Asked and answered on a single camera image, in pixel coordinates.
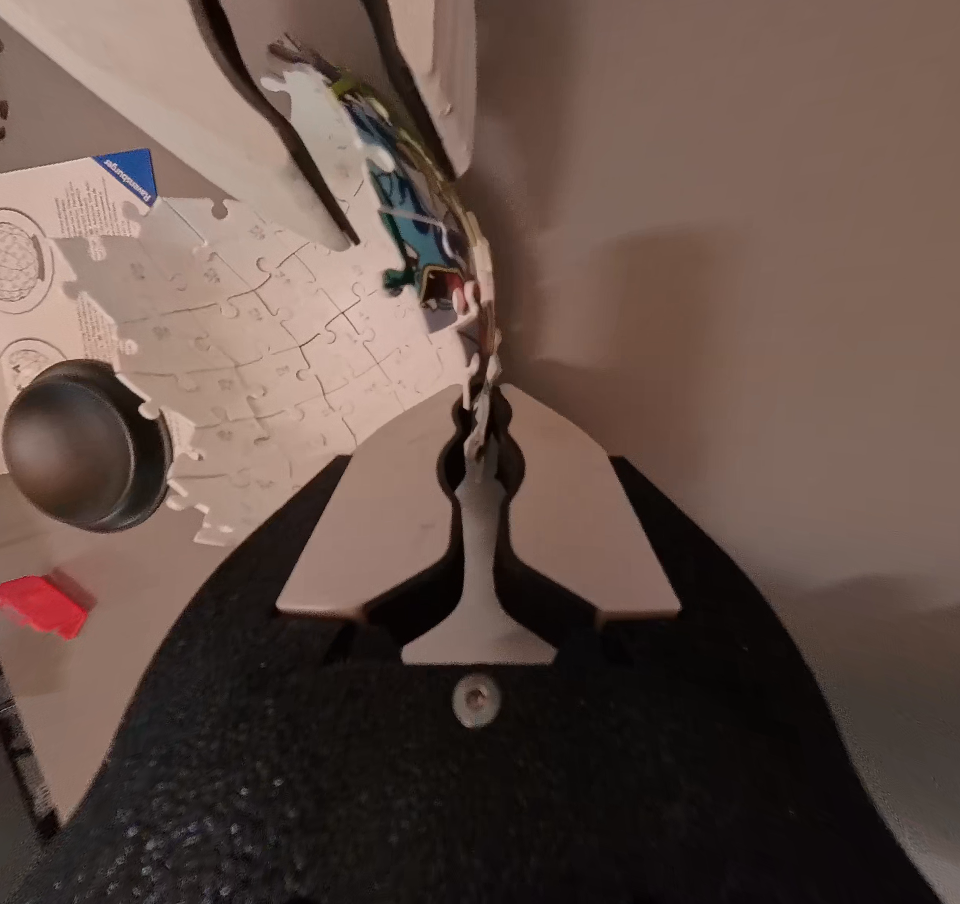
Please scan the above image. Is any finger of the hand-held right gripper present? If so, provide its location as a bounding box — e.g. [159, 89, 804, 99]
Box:
[321, 0, 479, 183]
[0, 0, 363, 251]

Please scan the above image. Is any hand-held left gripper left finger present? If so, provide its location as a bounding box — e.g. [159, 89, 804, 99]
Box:
[274, 385, 466, 621]

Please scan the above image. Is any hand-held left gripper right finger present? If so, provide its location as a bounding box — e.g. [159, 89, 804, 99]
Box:
[493, 383, 684, 620]

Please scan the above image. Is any single puzzle piece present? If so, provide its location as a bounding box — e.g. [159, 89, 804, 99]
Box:
[261, 67, 399, 173]

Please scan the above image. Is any partly built puzzle ball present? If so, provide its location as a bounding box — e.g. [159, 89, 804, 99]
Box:
[56, 37, 502, 548]

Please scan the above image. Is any black round ball stand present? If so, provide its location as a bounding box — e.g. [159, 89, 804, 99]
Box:
[0, 358, 175, 535]

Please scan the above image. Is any white folded leaflet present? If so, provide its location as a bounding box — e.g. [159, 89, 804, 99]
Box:
[0, 148, 162, 395]

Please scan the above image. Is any red plastic block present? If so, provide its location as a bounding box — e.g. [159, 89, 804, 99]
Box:
[0, 574, 97, 641]

